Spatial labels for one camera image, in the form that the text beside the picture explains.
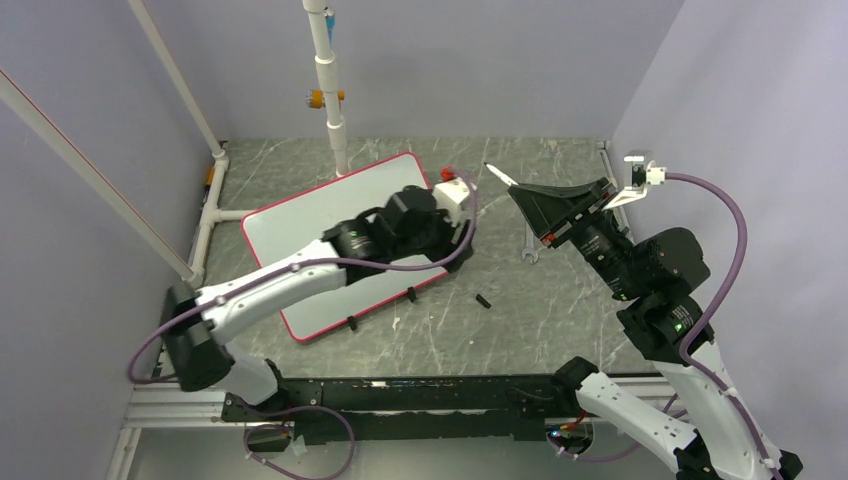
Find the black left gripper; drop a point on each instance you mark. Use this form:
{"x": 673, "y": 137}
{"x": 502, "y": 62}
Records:
{"x": 447, "y": 248}

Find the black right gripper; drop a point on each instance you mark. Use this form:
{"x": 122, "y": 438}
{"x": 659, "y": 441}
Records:
{"x": 551, "y": 206}

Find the black marker cap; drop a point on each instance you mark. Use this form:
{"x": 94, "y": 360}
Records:
{"x": 483, "y": 302}

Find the black whiteboard marker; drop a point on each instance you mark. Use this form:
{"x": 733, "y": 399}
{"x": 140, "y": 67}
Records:
{"x": 499, "y": 174}

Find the red framed whiteboard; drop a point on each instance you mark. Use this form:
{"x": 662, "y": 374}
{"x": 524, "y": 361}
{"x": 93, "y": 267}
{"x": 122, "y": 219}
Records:
{"x": 278, "y": 233}

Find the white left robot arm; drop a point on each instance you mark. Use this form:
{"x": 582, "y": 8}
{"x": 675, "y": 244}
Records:
{"x": 197, "y": 337}

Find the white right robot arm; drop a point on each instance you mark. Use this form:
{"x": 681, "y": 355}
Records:
{"x": 655, "y": 279}

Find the silver combination wrench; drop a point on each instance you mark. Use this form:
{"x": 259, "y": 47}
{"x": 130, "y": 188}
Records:
{"x": 530, "y": 251}

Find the orange pipe clamp knob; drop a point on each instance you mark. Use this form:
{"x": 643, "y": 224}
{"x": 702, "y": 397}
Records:
{"x": 315, "y": 99}

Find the white vertical pvc pipe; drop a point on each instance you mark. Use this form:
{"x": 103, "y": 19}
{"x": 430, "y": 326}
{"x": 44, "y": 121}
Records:
{"x": 327, "y": 75}

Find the white slanted corner pipe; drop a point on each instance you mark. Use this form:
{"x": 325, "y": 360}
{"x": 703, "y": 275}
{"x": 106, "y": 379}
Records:
{"x": 211, "y": 213}

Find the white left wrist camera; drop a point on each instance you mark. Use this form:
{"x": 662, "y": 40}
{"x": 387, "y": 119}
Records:
{"x": 452, "y": 194}

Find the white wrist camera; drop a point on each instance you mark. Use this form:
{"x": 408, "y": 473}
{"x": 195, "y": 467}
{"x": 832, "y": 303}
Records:
{"x": 644, "y": 174}
{"x": 452, "y": 194}

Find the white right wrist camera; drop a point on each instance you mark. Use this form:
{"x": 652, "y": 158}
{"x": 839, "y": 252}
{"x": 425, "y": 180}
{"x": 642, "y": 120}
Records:
{"x": 644, "y": 174}

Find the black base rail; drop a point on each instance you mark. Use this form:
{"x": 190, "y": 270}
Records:
{"x": 399, "y": 408}

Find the white red wall trim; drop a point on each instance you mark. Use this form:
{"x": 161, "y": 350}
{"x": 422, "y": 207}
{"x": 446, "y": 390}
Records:
{"x": 40, "y": 123}

